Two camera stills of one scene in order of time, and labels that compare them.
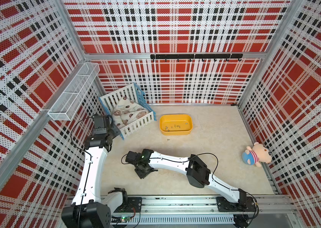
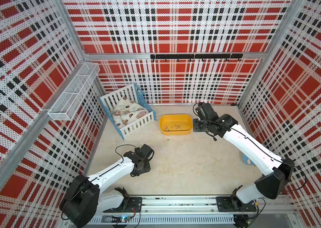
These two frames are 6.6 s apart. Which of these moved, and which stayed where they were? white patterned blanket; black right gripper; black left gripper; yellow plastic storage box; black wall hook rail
Moved: black right gripper; black left gripper
Stayed: white patterned blanket; yellow plastic storage box; black wall hook rail
